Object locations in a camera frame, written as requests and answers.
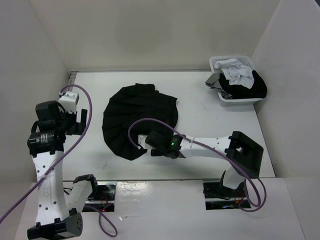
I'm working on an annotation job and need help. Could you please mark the black pleated skirt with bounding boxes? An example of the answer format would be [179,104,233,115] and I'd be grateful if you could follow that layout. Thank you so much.
[102,83,179,161]

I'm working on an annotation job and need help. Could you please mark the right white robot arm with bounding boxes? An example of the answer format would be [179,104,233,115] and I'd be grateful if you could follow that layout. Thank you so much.
[138,130,264,197]

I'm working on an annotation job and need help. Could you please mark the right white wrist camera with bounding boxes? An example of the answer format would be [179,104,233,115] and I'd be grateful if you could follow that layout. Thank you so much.
[137,134,148,150]

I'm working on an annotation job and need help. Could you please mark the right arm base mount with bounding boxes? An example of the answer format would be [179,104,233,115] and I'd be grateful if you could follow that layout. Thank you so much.
[203,181,251,210]

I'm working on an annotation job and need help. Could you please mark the grey garment in basket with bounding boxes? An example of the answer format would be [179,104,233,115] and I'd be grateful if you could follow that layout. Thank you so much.
[205,73,233,100]

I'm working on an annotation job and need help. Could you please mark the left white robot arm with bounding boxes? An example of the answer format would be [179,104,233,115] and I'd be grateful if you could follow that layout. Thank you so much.
[27,100,100,240]

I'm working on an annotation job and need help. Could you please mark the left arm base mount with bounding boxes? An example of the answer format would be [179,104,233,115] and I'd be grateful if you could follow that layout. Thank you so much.
[82,181,116,212]

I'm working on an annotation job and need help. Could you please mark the white garment in basket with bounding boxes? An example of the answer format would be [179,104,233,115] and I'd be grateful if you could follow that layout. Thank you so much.
[214,58,255,89]

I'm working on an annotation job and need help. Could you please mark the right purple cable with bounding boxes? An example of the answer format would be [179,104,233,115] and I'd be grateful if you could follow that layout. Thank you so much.
[127,118,268,213]

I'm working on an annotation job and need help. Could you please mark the black garment in basket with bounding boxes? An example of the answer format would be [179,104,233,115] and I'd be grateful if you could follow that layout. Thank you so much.
[217,70,268,100]

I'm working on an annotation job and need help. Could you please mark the purple cable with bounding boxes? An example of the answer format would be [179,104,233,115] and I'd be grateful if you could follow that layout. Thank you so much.
[0,84,118,237]
[127,118,268,213]

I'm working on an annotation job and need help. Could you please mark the white plastic laundry basket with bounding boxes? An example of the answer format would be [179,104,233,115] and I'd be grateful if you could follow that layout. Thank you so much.
[209,55,264,107]

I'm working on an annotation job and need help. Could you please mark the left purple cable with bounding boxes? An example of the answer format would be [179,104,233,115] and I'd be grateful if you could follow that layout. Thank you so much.
[0,84,118,237]

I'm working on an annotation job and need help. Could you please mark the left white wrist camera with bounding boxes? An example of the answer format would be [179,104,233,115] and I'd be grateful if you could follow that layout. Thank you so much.
[58,91,79,114]

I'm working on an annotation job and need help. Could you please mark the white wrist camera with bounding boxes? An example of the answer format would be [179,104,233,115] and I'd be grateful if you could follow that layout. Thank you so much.
[137,134,148,150]
[58,91,79,114]

